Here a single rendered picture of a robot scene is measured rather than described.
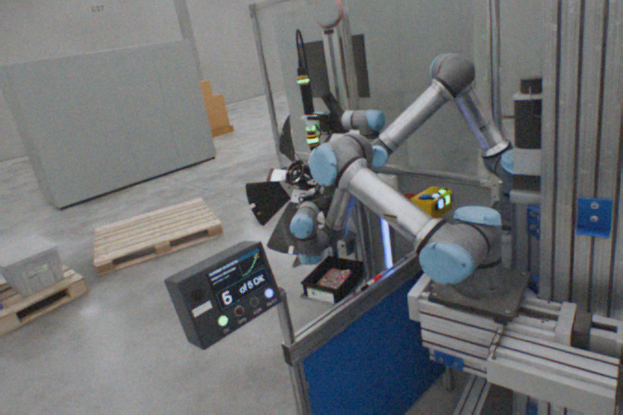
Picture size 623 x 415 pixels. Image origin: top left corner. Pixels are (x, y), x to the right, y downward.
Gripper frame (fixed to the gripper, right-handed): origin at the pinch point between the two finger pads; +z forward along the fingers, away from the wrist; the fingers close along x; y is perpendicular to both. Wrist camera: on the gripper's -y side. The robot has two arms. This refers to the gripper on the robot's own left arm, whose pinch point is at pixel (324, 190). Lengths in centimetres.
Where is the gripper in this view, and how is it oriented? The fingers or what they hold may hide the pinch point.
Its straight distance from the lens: 175.0
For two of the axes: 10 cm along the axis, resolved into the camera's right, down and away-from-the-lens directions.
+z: 2.0, -3.4, 9.2
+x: 2.6, 9.2, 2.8
